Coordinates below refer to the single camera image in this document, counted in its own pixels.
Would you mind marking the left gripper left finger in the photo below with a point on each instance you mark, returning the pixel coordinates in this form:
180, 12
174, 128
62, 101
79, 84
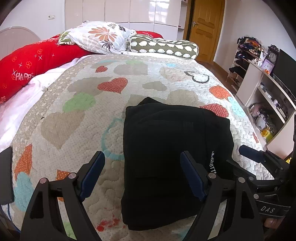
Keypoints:
43, 220

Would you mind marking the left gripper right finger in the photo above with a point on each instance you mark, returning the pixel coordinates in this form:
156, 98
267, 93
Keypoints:
241, 219

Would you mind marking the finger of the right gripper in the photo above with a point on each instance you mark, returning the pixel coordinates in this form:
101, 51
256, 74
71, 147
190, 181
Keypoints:
252, 154

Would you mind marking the black pants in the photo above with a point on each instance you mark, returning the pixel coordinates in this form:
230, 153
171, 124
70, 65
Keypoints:
157, 192

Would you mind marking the right hand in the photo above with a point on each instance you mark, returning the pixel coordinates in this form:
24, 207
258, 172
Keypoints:
273, 223

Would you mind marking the white shelf unit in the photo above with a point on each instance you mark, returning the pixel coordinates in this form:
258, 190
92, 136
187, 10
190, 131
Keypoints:
267, 102

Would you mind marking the black television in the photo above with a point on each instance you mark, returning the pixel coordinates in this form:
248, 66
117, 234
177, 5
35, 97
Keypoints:
284, 71

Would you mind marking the black table clock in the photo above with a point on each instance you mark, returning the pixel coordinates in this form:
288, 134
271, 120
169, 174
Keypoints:
272, 54

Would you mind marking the heart patterned quilt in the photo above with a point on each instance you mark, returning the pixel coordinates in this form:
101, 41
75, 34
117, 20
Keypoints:
104, 204

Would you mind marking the wooden door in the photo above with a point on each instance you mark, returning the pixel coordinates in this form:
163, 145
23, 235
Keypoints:
203, 26

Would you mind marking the red long pillow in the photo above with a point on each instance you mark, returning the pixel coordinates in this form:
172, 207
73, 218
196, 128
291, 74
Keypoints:
19, 67

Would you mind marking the white wardrobe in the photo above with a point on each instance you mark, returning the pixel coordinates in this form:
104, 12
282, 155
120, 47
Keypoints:
165, 17

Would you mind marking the green hedgehog bolster pillow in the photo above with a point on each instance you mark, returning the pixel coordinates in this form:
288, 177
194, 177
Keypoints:
185, 49

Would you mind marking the round grey headboard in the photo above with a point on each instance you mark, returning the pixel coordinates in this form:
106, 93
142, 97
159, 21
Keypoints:
13, 38

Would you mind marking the floral white pillow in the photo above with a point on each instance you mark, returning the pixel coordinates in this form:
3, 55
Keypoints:
98, 37

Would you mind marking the wall socket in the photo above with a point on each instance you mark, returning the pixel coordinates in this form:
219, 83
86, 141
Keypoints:
51, 16

